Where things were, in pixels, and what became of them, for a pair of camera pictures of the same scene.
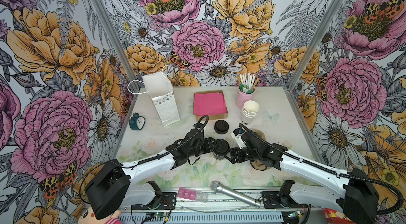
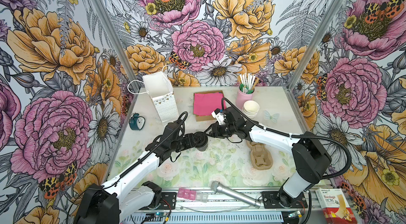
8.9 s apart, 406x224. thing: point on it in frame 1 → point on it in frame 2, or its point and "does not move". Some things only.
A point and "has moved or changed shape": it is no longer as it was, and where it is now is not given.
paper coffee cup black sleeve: x=218 y=157 has moved or changed shape
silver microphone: x=217 y=187 does not move
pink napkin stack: x=209 y=103 does not move
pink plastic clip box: x=192 y=195 does not move
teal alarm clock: x=136 y=122 does not move
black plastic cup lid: x=221 y=146 has moved or changed shape
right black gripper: x=235 y=152 → x=216 y=133
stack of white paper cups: x=250 y=109 does not move
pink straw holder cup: x=245 y=93 does not move
